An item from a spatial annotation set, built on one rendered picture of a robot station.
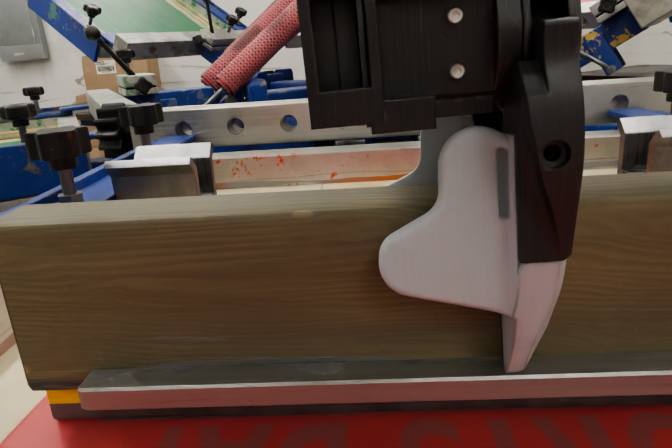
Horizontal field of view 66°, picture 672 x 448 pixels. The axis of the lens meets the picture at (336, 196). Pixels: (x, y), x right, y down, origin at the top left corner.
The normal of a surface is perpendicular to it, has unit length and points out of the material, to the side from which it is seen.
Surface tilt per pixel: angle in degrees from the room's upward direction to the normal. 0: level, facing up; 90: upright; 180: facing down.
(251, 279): 90
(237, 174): 90
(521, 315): 103
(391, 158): 90
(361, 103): 90
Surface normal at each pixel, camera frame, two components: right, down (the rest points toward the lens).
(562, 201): -0.01, 0.49
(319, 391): -0.04, 0.29
